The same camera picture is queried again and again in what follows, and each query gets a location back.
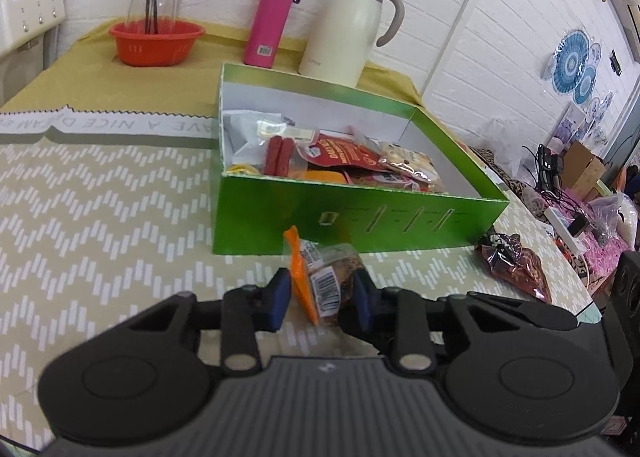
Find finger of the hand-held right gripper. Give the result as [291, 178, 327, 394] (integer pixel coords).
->
[337, 308, 399, 356]
[517, 303, 579, 334]

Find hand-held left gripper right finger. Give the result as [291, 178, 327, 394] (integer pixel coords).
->
[353, 270, 522, 376]

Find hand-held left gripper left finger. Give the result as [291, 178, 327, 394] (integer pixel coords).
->
[122, 269, 293, 376]

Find clear orange-edged snack packet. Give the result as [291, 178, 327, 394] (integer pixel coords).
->
[283, 226, 365, 327]

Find dark red snack packet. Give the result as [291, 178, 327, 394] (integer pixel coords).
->
[475, 232, 553, 305]

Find green cardboard box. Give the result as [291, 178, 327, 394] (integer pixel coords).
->
[212, 62, 511, 255]

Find pink snack packet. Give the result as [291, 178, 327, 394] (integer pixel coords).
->
[345, 171, 431, 192]

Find orange snack packet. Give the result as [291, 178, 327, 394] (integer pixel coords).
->
[302, 170, 351, 184]

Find red sausage packet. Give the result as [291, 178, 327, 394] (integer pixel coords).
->
[262, 136, 296, 175]

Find clear packet of pale cookies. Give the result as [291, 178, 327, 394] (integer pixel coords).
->
[377, 141, 446, 193]

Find red snack pouch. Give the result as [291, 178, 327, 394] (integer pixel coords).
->
[295, 133, 386, 173]

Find white barcode snack packet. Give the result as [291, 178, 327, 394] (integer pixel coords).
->
[257, 120, 321, 141]

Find pink cloth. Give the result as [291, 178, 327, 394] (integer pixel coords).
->
[575, 197, 640, 283]

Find white power strip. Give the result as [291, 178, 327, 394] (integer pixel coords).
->
[545, 207, 586, 253]

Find leopard print cloth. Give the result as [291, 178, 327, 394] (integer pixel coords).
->
[470, 147, 551, 218]

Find brown cardboard box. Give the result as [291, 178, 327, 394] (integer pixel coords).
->
[560, 140, 608, 198]

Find clear plastic bag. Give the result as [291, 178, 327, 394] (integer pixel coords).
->
[480, 117, 521, 153]

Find printed tablecloth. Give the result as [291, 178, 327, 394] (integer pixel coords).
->
[0, 107, 601, 438]

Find small blue paper fan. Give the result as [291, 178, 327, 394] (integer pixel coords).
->
[572, 64, 598, 105]

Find large blue paper fan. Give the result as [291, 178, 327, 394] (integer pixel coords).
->
[550, 30, 593, 93]

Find cream thermal jug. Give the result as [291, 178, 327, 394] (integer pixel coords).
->
[298, 0, 406, 88]

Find pink bottle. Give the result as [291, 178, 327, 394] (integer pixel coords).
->
[243, 0, 304, 69]

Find red plastic basket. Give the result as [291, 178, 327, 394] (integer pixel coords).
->
[108, 20, 207, 68]

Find yellow-green cloth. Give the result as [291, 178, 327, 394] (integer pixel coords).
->
[0, 17, 423, 113]

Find black charger with cables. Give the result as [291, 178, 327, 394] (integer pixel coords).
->
[535, 144, 563, 188]

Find wall photo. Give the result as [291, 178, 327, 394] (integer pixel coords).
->
[555, 104, 586, 148]

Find white wall cable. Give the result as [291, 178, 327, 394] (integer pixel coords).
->
[422, 0, 501, 93]

